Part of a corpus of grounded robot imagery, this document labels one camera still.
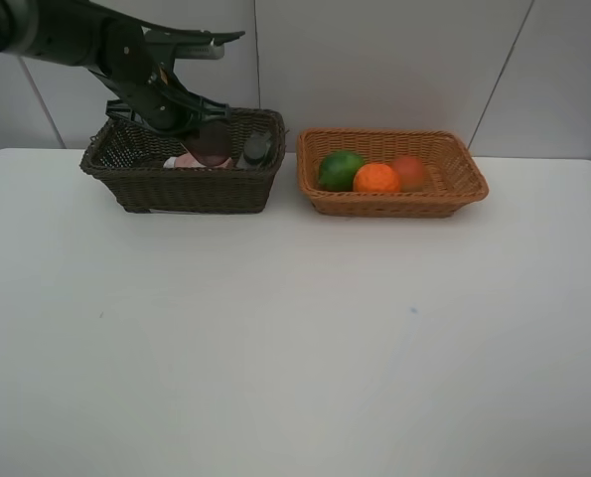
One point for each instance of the orange wicker basket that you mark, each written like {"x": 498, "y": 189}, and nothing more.
{"x": 452, "y": 181}

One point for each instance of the orange tangerine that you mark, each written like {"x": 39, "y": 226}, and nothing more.
{"x": 377, "y": 178}

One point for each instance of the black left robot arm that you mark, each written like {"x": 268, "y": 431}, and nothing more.
{"x": 133, "y": 58}

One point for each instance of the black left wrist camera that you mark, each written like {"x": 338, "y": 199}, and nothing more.
{"x": 167, "y": 47}

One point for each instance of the translucent purple plastic cup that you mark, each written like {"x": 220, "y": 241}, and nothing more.
{"x": 210, "y": 145}

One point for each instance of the dark grey pump bottle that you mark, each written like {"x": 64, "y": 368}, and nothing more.
{"x": 256, "y": 152}

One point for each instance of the dark brown wicker basket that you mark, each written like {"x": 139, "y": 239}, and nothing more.
{"x": 128, "y": 160}

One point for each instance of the green lime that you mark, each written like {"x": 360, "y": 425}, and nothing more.
{"x": 337, "y": 170}

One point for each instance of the pink bottle white cap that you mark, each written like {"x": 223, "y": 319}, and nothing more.
{"x": 189, "y": 161}

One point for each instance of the red orange peach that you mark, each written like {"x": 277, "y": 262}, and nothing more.
{"x": 411, "y": 171}

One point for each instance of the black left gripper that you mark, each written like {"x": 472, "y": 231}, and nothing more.
{"x": 167, "y": 110}

